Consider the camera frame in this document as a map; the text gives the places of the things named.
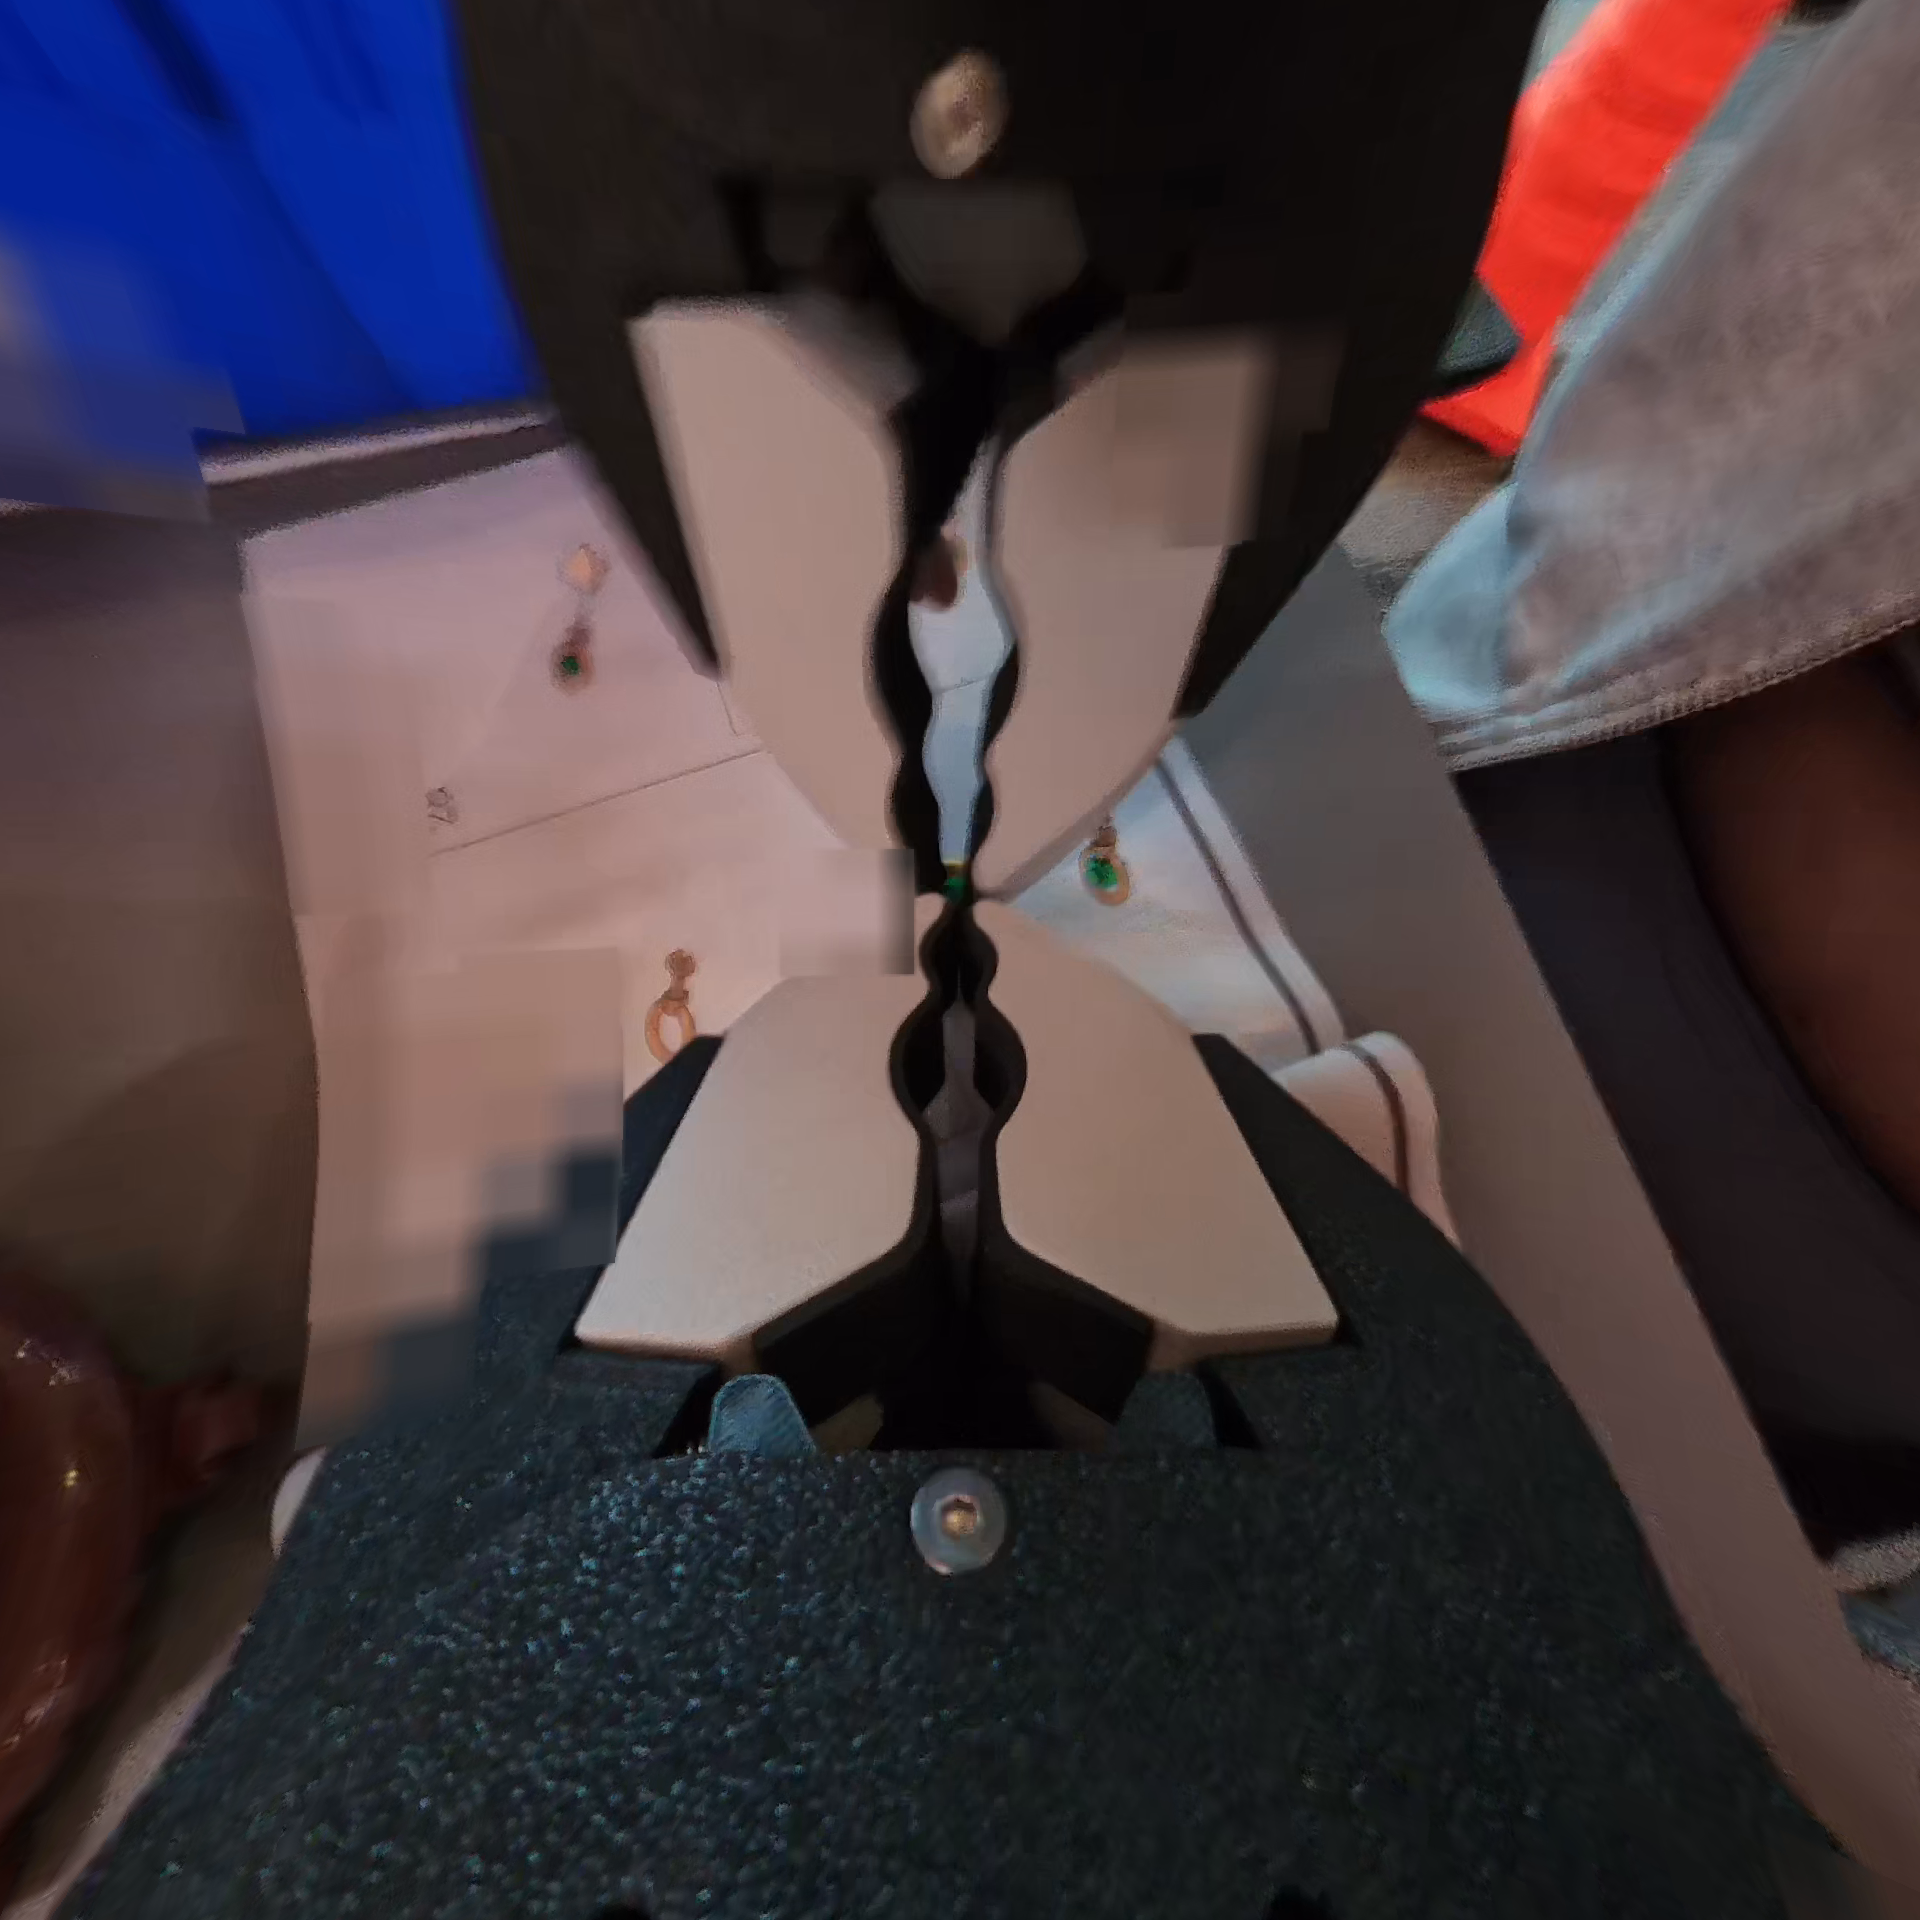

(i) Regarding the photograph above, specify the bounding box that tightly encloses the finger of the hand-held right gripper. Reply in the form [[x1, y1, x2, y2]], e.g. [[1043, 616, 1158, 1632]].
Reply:
[[972, 322, 1279, 899], [627, 288, 970, 875]]

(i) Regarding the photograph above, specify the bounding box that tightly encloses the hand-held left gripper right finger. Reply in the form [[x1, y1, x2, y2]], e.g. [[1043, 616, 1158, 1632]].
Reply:
[[958, 896, 1339, 1421]]

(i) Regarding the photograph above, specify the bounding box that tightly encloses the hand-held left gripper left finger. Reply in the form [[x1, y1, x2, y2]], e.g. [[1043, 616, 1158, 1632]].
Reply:
[[573, 913, 964, 1421]]

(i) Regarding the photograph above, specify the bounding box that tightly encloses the grey desk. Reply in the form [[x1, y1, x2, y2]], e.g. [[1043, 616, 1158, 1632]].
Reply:
[[0, 404, 1920, 1920]]

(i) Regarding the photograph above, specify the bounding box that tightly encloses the blue sheet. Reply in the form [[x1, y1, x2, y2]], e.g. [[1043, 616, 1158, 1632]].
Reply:
[[0, 0, 544, 505]]

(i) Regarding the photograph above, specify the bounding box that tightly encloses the white instruction booklet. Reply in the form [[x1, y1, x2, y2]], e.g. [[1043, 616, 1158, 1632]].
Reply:
[[240, 441, 1448, 1248]]

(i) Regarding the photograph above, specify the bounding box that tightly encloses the person's dark garment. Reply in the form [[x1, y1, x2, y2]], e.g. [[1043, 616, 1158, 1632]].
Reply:
[[1463, 632, 1920, 1561]]

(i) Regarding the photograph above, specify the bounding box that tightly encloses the person in grey jacket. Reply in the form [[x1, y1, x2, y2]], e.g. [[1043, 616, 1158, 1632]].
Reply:
[[1380, 0, 1920, 1666]]

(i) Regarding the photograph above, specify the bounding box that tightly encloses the orange cone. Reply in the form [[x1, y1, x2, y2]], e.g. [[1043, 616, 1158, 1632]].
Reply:
[[1416, 0, 1788, 454]]

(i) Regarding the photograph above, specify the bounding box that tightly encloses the brown plastic pot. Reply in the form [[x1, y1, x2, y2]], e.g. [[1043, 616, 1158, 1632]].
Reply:
[[0, 1275, 287, 1771]]

